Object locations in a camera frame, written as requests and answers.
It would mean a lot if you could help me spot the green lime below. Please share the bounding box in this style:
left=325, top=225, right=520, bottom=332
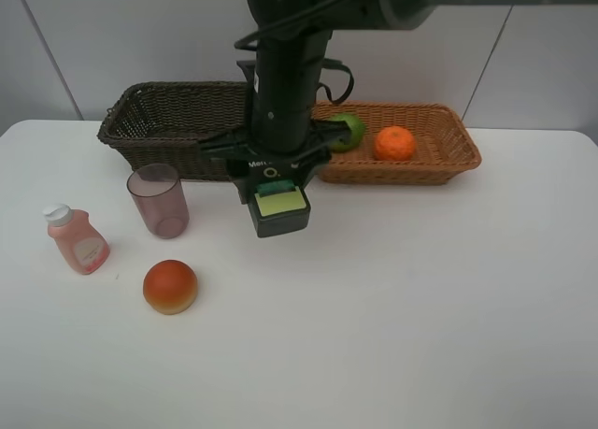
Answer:
left=326, top=113, right=366, bottom=153

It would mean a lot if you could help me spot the translucent purple plastic cup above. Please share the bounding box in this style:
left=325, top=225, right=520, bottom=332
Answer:
left=126, top=164, right=190, bottom=239

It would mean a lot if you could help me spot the orange tangerine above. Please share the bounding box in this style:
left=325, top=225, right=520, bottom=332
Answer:
left=373, top=126, right=417, bottom=162

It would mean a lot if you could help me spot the black pump bottle green label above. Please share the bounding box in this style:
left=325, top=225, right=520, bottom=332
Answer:
left=245, top=161, right=311, bottom=238

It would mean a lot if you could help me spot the dark brown wicker basket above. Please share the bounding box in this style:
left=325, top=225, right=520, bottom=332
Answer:
left=97, top=81, right=247, bottom=182

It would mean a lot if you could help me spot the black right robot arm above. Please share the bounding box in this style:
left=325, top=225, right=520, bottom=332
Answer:
left=199, top=0, right=596, bottom=203

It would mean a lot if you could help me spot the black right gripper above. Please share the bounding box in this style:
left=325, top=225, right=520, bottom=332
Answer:
left=197, top=120, right=351, bottom=204

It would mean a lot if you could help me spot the orange wicker basket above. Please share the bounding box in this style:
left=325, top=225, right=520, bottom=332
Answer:
left=313, top=101, right=481, bottom=186

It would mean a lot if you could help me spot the pink bottle white cap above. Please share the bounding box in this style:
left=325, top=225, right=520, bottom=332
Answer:
left=43, top=204, right=110, bottom=275

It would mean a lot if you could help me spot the round orange bread bun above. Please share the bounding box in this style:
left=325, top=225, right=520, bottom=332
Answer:
left=143, top=260, right=199, bottom=315

